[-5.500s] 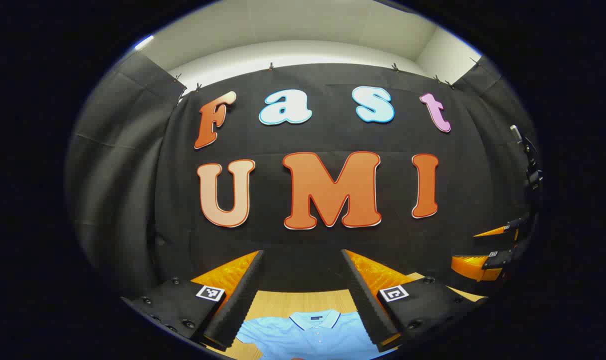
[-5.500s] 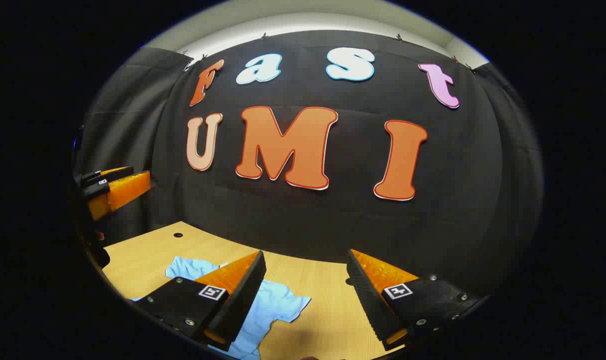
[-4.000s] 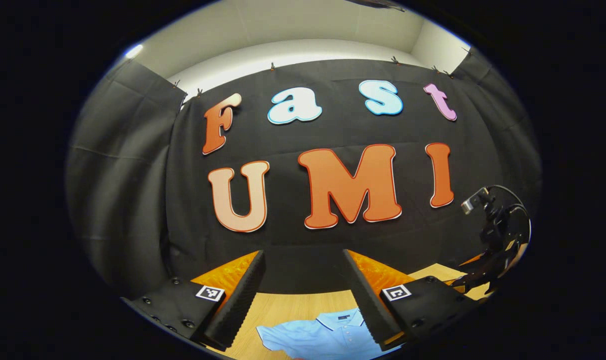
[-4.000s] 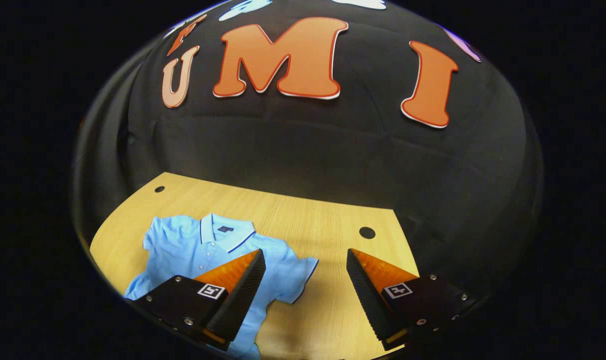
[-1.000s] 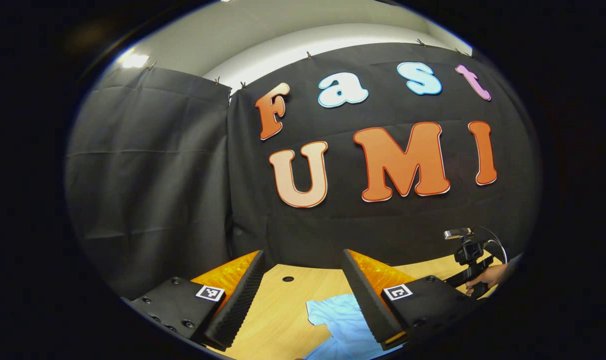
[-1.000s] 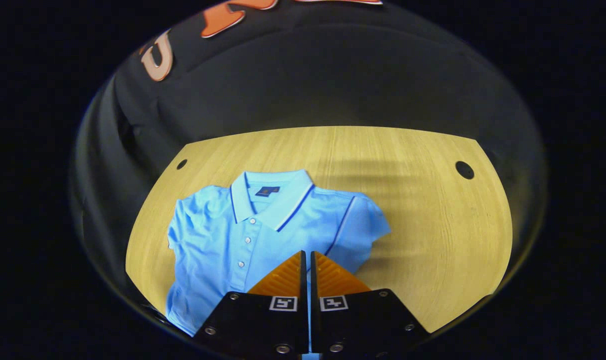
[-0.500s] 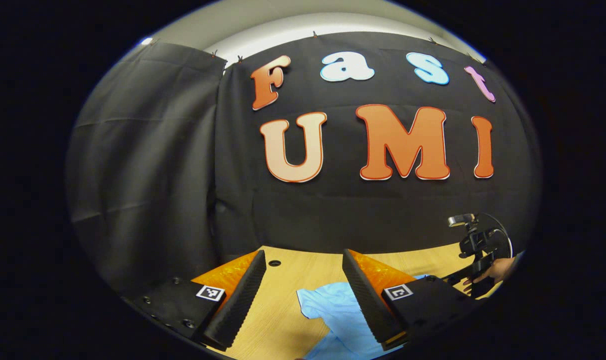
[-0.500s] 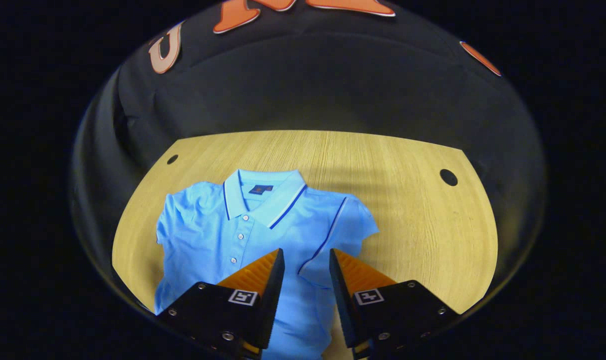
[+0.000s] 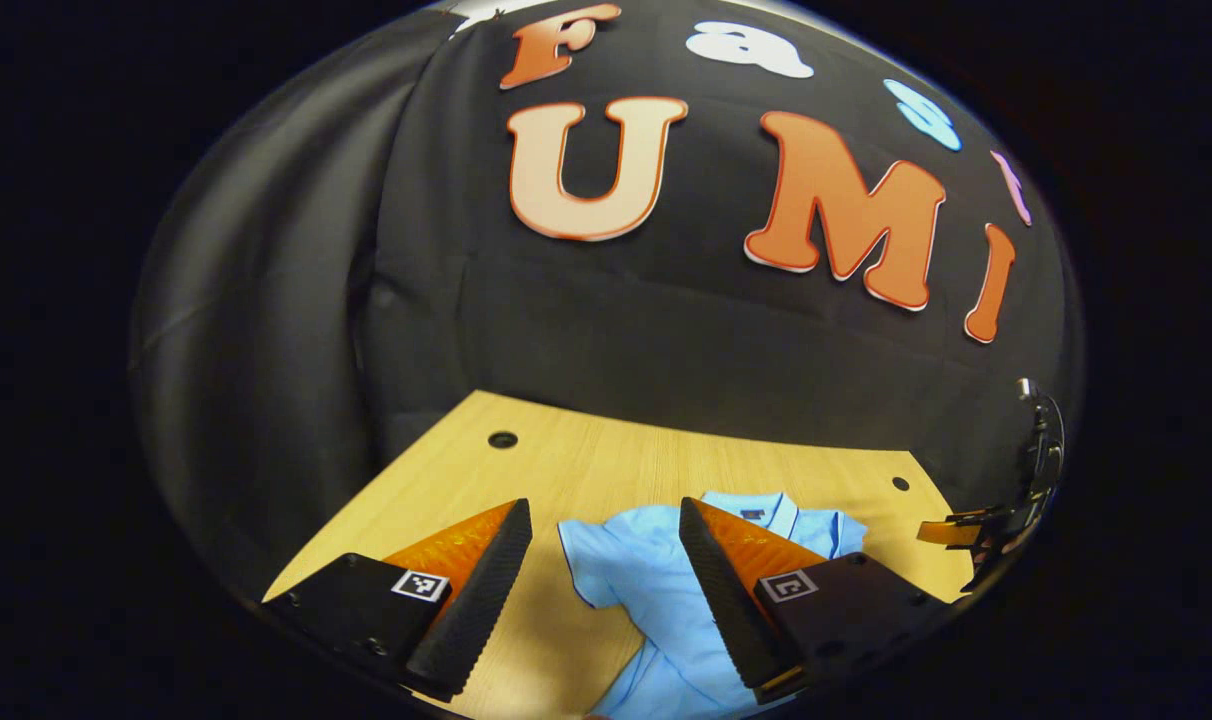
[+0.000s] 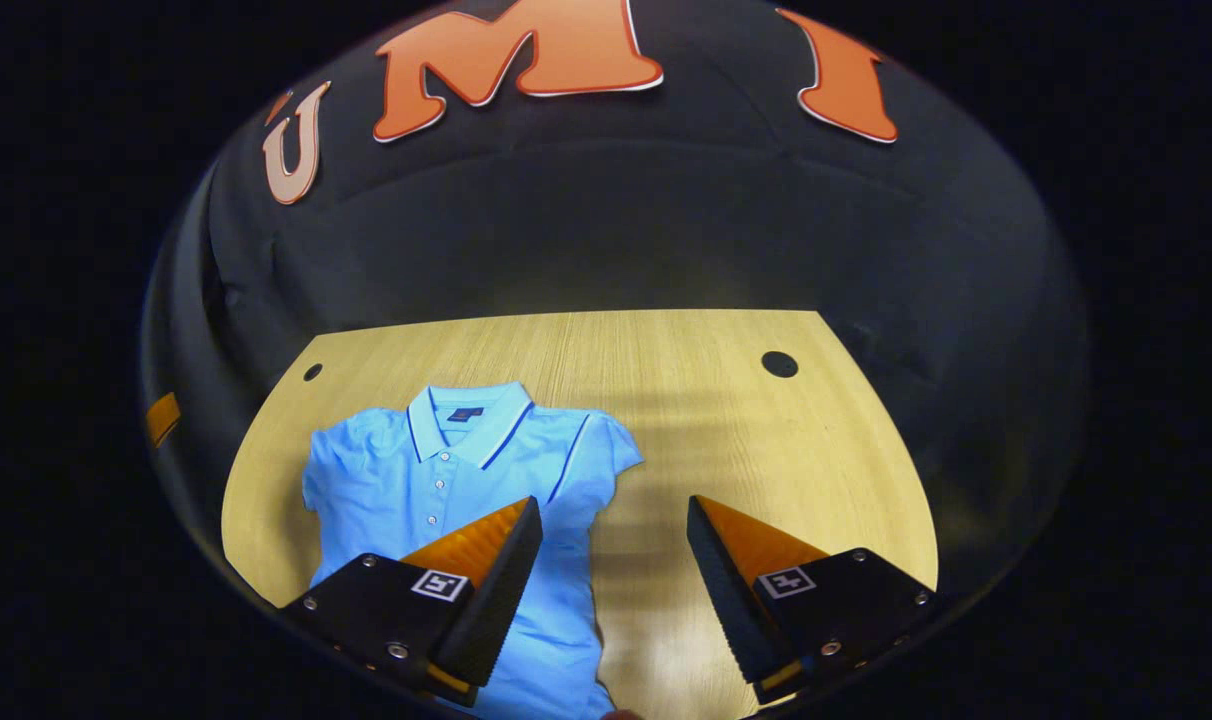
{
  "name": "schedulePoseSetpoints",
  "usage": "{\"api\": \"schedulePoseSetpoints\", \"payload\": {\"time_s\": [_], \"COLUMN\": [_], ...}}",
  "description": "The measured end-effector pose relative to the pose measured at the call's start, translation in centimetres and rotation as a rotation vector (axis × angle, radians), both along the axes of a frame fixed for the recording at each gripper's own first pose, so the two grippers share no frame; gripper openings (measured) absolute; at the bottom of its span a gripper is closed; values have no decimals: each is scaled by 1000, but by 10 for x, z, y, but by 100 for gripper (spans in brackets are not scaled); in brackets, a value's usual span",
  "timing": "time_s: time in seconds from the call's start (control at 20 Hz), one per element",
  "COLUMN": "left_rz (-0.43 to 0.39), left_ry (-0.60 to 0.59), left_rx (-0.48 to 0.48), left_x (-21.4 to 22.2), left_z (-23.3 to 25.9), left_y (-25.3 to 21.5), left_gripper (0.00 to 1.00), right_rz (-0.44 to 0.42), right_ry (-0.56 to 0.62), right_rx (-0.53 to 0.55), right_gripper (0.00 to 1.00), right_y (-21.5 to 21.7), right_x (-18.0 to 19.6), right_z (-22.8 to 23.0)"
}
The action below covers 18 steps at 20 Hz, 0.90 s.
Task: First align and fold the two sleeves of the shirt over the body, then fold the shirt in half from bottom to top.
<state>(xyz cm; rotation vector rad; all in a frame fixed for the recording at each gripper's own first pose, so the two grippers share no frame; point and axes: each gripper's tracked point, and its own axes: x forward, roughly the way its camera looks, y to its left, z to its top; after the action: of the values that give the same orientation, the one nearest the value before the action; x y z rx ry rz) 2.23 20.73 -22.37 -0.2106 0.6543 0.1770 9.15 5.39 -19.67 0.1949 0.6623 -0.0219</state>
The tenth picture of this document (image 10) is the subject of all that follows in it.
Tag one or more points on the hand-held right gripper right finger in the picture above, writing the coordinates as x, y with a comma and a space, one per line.
731, 600

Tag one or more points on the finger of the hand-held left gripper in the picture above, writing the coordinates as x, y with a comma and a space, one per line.
163, 420

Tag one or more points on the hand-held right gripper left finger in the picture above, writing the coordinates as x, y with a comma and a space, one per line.
496, 600

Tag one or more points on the light blue polo T-shirt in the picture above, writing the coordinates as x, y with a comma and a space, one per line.
396, 480

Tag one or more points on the black table grommet hole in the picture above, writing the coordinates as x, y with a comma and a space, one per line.
779, 364
312, 372

